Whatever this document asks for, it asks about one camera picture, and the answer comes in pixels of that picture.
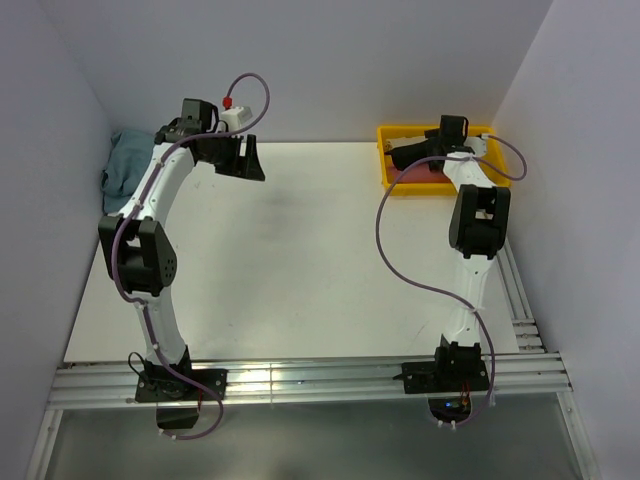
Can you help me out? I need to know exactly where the blue crumpled t-shirt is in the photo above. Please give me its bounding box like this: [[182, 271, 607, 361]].
[[101, 129, 154, 214]]

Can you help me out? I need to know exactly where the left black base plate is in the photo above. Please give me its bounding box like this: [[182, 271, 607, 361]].
[[134, 362, 228, 403]]

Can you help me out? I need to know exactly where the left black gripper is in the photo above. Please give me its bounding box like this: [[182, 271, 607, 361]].
[[200, 131, 266, 181]]

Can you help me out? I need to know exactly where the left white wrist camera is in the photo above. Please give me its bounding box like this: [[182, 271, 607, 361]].
[[219, 96, 253, 131]]

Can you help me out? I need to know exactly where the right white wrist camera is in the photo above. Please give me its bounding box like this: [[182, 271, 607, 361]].
[[465, 132, 494, 157]]

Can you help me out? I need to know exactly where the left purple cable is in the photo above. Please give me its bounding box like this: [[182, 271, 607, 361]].
[[112, 73, 271, 441]]

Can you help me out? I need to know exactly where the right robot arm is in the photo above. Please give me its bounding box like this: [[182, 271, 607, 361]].
[[425, 115, 511, 390]]

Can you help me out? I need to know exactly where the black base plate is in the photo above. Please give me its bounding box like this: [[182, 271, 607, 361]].
[[134, 362, 228, 403], [393, 360, 490, 394]]

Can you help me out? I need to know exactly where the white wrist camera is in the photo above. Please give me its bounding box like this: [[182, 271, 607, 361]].
[[219, 96, 253, 131], [465, 132, 494, 157]]

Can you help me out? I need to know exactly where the black t-shirt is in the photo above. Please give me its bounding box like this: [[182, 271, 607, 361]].
[[387, 140, 432, 171]]

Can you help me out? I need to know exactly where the aluminium mounting rail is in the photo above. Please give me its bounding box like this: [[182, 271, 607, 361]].
[[45, 353, 572, 410]]

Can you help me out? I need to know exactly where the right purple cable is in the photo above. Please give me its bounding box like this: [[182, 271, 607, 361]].
[[374, 133, 529, 429]]

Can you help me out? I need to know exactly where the purple cable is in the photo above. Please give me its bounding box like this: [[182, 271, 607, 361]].
[[112, 73, 271, 441], [374, 133, 529, 429]]

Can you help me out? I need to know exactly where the beige rolled t-shirt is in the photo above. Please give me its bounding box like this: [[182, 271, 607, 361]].
[[383, 134, 426, 151]]

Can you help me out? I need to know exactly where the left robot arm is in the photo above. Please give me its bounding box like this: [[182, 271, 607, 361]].
[[98, 98, 266, 399]]

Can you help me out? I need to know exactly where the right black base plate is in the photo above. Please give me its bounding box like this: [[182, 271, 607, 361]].
[[393, 360, 490, 394]]

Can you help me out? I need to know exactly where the pink rolled t-shirt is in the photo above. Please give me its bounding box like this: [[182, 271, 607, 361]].
[[389, 163, 450, 184]]

